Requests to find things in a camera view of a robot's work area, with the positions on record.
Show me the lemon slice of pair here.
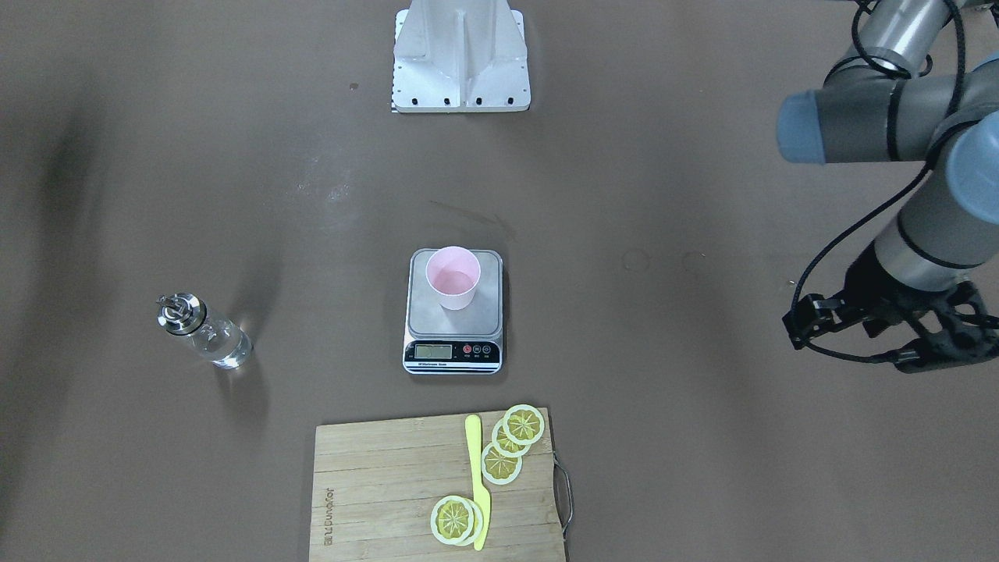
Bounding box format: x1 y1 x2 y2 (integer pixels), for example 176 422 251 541
429 495 472 546
461 500 485 546

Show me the yellow plastic knife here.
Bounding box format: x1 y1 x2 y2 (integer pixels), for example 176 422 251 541
464 414 492 551

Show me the lemon slice row lower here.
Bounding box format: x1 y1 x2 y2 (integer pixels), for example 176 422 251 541
479 443 522 486

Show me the pink plastic cup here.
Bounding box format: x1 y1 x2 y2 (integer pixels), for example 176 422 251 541
425 246 482 311

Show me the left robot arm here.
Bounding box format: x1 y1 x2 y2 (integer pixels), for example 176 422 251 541
777 1 997 343

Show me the lemon slice row upper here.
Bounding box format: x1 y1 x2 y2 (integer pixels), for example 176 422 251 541
500 404 546 446

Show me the lemon slice front of pair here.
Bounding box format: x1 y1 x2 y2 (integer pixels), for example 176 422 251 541
429 495 472 546

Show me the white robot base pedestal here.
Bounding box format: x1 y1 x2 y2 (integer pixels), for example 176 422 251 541
390 1 531 114

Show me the lemon slice row middle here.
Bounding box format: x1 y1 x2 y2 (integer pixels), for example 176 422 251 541
490 420 531 458

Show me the lemon slice row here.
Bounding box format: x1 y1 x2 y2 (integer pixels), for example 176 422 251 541
500 404 546 446
479 443 522 486
490 420 531 458

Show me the glass sauce bottle metal spout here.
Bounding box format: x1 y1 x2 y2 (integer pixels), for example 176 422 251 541
156 292 253 370

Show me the lemon slice back of pair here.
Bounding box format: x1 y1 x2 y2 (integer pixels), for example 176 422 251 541
461 500 485 546

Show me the silver digital kitchen scale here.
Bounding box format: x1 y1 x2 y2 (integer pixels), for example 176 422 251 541
402 248 504 375

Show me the wooden cutting board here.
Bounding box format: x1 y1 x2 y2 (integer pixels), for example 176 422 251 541
309 413 572 561

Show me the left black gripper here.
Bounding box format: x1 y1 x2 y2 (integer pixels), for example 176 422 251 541
843 243 953 333

